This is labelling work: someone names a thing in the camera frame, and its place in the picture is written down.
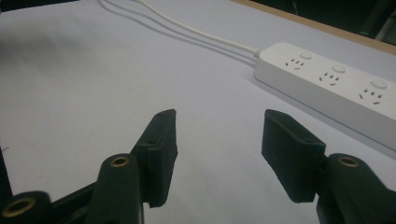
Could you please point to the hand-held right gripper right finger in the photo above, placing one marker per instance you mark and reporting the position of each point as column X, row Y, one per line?
column 292, row 155

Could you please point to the white power strip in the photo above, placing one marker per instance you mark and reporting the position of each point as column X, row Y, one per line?
column 327, row 84

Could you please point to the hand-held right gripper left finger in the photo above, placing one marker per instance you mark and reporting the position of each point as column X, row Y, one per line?
column 155, row 155

